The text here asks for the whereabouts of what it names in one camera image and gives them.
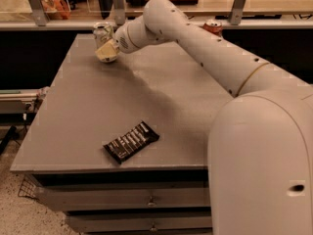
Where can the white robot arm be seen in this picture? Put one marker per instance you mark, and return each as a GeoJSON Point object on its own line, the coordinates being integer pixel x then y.
{"type": "Point", "coordinates": [260, 145]}

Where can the grey drawer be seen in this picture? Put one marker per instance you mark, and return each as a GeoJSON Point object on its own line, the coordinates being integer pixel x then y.
{"type": "Point", "coordinates": [123, 196]}
{"type": "Point", "coordinates": [143, 221]}

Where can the black rxbar chocolate bar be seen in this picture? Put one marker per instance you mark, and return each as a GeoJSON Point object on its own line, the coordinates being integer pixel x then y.
{"type": "Point", "coordinates": [127, 145]}

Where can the grey metal bracket middle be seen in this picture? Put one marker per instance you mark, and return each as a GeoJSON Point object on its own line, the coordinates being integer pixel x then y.
{"type": "Point", "coordinates": [119, 12]}

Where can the grey metal bracket right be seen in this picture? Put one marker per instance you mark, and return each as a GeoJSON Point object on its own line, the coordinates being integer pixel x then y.
{"type": "Point", "coordinates": [236, 13]}

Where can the upper grey drawer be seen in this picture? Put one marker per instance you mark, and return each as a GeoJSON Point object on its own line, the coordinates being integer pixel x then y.
{"type": "Point", "coordinates": [123, 196]}

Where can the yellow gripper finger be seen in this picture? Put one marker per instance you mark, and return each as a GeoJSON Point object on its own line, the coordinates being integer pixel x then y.
{"type": "Point", "coordinates": [107, 53]}

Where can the white green 7up can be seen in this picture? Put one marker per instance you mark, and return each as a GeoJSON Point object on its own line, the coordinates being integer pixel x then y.
{"type": "Point", "coordinates": [102, 33]}

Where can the grey metal bracket left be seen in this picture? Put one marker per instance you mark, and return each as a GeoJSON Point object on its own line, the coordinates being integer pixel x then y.
{"type": "Point", "coordinates": [38, 13]}

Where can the grey metal bracket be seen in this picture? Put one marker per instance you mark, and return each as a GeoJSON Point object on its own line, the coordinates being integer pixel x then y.
{"type": "Point", "coordinates": [119, 12]}
{"type": "Point", "coordinates": [38, 13]}
{"type": "Point", "coordinates": [236, 13]}

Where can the orange chip bag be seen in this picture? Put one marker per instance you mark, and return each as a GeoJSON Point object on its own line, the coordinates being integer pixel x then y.
{"type": "Point", "coordinates": [57, 6]}

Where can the orange soda can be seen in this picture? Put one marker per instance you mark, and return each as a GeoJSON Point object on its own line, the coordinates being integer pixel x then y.
{"type": "Point", "coordinates": [213, 26]}

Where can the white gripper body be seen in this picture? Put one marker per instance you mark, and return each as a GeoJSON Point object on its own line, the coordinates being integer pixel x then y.
{"type": "Point", "coordinates": [122, 40]}

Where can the wire mesh basket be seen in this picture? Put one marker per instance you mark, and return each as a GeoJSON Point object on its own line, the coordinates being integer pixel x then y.
{"type": "Point", "coordinates": [27, 189]}

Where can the lower grey drawer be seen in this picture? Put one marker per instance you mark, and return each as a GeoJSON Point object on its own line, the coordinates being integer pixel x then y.
{"type": "Point", "coordinates": [143, 221]}

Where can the grey drawer cabinet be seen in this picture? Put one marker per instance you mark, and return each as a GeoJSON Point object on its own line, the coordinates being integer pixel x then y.
{"type": "Point", "coordinates": [90, 104]}

